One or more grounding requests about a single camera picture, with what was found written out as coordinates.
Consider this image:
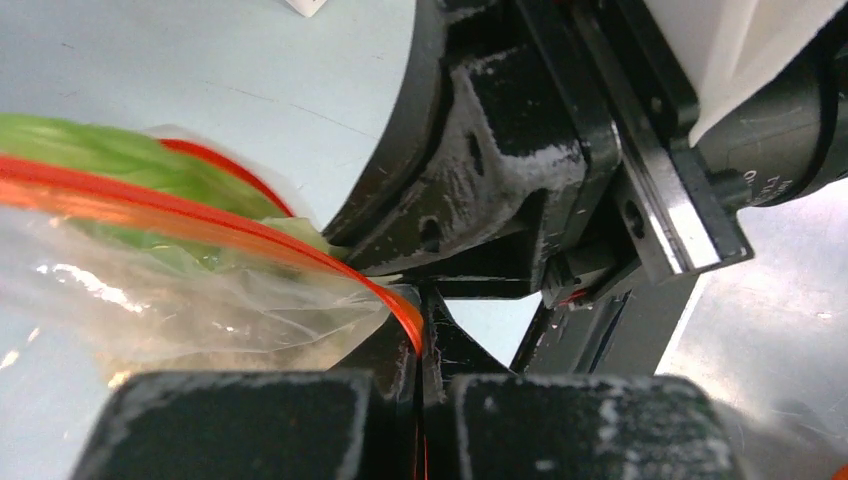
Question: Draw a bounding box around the green bok choy toy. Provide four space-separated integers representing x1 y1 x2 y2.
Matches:
1 113 341 277

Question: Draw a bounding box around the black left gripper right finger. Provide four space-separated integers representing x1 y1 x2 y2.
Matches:
422 286 746 479

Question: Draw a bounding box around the clear zip bag orange zipper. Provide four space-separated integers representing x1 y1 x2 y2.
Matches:
1 113 424 386

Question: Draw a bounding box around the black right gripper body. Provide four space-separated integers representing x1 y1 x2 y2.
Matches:
516 1 847 374

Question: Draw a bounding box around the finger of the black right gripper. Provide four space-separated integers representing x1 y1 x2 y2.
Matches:
347 39 619 298
324 0 449 246

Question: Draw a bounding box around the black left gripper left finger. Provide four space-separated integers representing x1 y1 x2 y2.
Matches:
72 318 418 479

